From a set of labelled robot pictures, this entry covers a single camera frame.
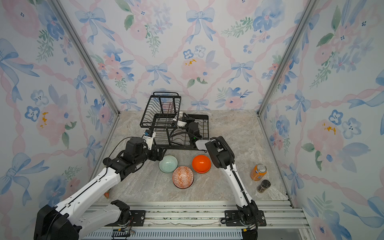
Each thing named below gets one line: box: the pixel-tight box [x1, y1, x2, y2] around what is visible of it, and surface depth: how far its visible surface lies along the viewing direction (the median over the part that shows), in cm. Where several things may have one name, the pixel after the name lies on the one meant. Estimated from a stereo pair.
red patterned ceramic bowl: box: [172, 166, 194, 189], surface depth 85 cm
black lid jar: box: [102, 157, 112, 166], surface depth 85 cm
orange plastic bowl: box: [192, 155, 212, 174], surface depth 90 cm
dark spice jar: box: [257, 179, 271, 193], surface depth 78 cm
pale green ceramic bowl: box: [158, 155, 179, 174], surface depth 91 cm
